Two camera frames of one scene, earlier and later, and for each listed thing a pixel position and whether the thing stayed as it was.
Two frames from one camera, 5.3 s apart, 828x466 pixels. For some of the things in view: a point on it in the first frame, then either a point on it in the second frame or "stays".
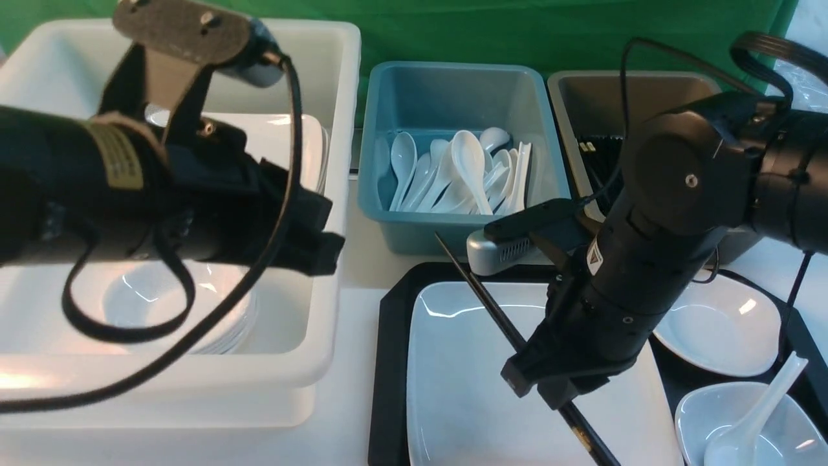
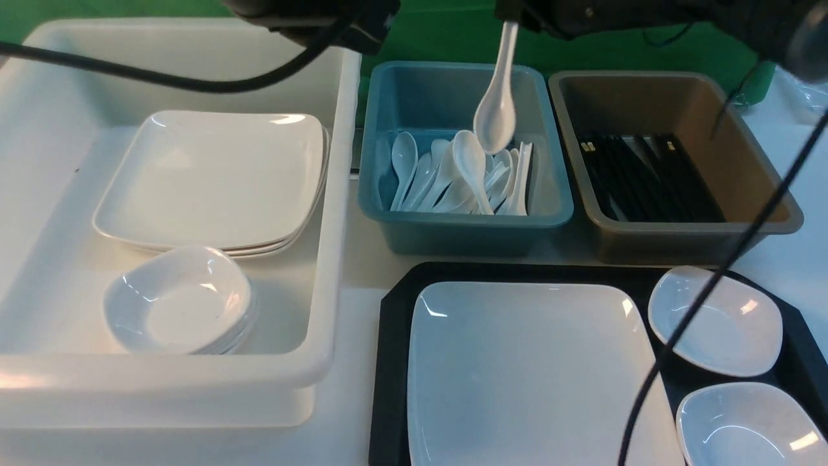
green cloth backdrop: (642, 36) stays
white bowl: (790, 436) stays
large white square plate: (459, 413) stays
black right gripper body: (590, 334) to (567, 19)
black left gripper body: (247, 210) to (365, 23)
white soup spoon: (736, 446) to (495, 121)
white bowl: (725, 325) stays
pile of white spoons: (465, 174) stays
